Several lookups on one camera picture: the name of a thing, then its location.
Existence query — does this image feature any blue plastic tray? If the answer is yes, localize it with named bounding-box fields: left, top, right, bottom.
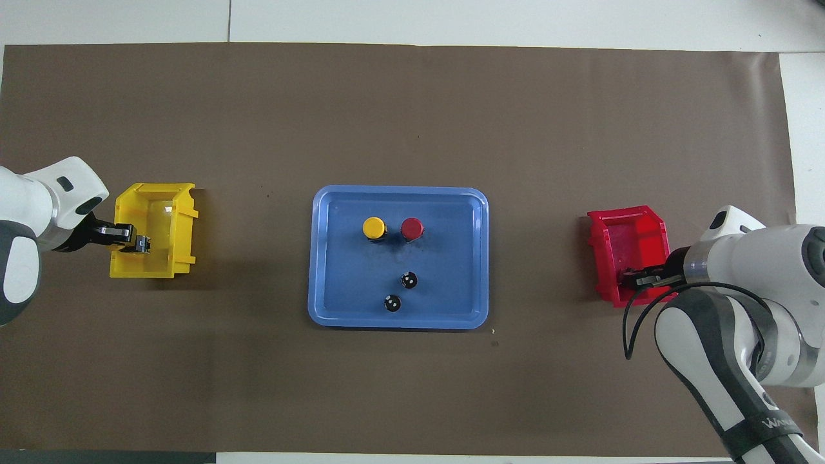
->
left=307, top=185, right=490, bottom=331

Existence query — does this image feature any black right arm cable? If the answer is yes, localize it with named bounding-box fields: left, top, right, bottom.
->
left=622, top=282, right=772, bottom=362

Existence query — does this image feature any red plastic bin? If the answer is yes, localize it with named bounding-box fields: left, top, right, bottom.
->
left=586, top=205, right=679, bottom=309

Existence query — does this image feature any yellow plastic bin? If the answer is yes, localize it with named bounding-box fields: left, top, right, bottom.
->
left=109, top=182, right=199, bottom=280

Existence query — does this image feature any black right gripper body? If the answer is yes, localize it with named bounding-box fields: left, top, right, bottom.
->
left=661, top=248, right=689, bottom=289

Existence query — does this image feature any brown paper table mat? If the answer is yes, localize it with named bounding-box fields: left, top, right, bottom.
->
left=0, top=42, right=819, bottom=455

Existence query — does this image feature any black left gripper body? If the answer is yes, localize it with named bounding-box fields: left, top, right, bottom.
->
left=64, top=216, right=112, bottom=253

